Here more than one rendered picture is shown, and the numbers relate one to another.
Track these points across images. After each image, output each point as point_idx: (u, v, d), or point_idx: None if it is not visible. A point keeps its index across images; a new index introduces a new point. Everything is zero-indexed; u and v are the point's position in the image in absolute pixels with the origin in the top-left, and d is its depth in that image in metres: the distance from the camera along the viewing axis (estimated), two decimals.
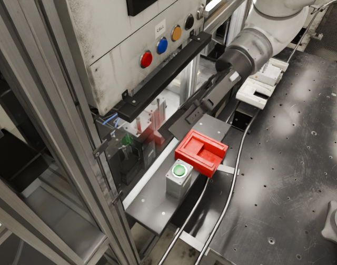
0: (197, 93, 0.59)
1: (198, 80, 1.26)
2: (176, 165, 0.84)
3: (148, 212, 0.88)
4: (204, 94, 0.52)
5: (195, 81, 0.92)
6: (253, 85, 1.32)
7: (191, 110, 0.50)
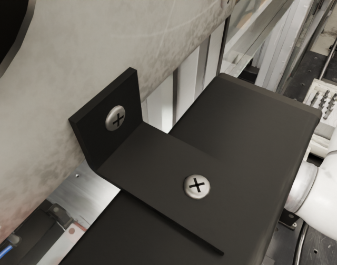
0: None
1: None
2: None
3: None
4: None
5: None
6: None
7: None
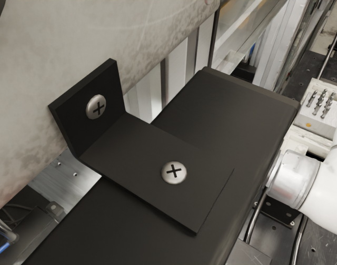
0: None
1: None
2: None
3: None
4: None
5: None
6: (303, 141, 0.68)
7: None
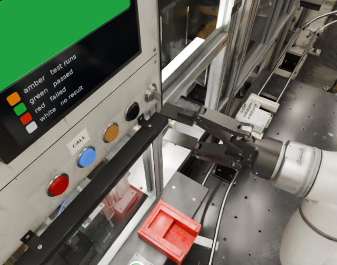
0: (219, 143, 0.54)
1: (174, 129, 1.09)
2: (132, 264, 0.68)
3: None
4: None
5: (159, 152, 0.76)
6: None
7: (191, 113, 0.50)
